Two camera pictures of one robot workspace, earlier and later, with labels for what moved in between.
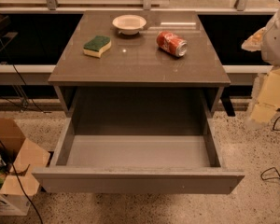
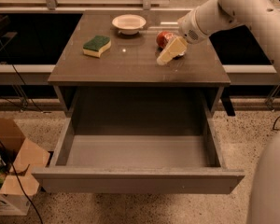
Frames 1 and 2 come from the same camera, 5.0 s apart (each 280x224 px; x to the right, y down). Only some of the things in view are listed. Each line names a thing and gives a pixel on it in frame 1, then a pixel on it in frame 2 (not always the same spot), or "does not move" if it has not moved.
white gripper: (277, 41) -> (189, 27)
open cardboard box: (22, 160) does not move
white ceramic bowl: (129, 24) does not move
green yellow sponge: (97, 46) does not move
